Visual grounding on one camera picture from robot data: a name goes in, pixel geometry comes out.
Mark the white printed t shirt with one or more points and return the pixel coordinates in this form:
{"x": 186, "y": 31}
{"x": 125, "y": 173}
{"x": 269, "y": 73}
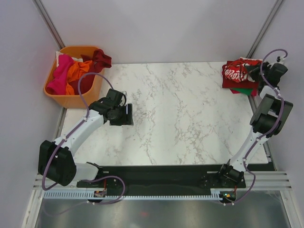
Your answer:
{"x": 237, "y": 70}

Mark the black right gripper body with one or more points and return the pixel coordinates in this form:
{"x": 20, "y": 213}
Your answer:
{"x": 256, "y": 74}

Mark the crumpled maroon t shirt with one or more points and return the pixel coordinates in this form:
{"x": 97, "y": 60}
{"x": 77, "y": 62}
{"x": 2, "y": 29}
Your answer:
{"x": 100, "y": 61}

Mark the crumpled pink t shirt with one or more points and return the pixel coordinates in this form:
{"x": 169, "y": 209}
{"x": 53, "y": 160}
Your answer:
{"x": 58, "y": 85}

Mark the crumpled orange t shirt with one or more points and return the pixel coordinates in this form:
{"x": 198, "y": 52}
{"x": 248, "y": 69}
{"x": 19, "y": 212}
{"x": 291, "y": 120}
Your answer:
{"x": 75, "y": 72}

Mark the left corner aluminium post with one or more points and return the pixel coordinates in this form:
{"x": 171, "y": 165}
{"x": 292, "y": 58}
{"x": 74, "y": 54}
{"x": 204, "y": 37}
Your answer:
{"x": 49, "y": 23}

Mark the white cloth in basket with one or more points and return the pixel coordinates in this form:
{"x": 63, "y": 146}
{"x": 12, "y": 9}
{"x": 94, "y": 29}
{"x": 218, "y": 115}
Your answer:
{"x": 59, "y": 53}

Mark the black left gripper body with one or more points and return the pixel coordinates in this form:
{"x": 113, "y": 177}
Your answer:
{"x": 119, "y": 118}

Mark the right corner aluminium post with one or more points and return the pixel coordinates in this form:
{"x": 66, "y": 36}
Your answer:
{"x": 267, "y": 23}

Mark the folded green t shirt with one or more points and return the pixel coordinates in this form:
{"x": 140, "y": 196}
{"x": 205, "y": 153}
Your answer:
{"x": 245, "y": 91}

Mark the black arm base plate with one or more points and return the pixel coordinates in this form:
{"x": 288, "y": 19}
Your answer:
{"x": 144, "y": 181}

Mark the aluminium frame rail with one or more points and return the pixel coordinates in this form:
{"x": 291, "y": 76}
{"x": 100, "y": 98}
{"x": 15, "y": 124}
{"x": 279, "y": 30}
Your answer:
{"x": 265, "y": 180}

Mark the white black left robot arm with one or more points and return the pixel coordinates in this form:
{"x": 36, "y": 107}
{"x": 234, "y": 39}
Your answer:
{"x": 56, "y": 158}

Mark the folded dark red t shirt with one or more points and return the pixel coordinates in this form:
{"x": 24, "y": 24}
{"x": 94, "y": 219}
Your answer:
{"x": 228, "y": 84}

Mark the corner aluminium post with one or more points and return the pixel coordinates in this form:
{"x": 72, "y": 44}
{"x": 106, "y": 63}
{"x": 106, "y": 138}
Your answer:
{"x": 267, "y": 23}
{"x": 49, "y": 23}

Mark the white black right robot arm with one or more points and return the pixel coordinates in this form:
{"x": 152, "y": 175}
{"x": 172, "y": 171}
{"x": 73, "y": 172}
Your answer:
{"x": 267, "y": 121}

